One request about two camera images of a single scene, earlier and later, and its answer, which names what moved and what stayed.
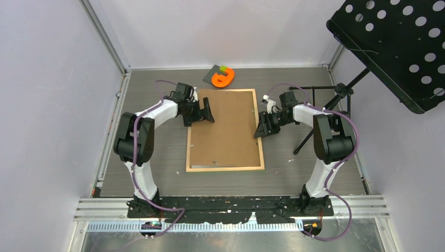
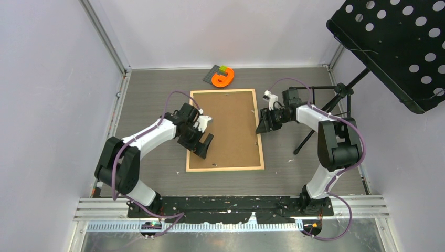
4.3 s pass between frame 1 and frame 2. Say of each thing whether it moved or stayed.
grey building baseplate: stayed
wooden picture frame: stayed
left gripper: moved
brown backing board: stayed
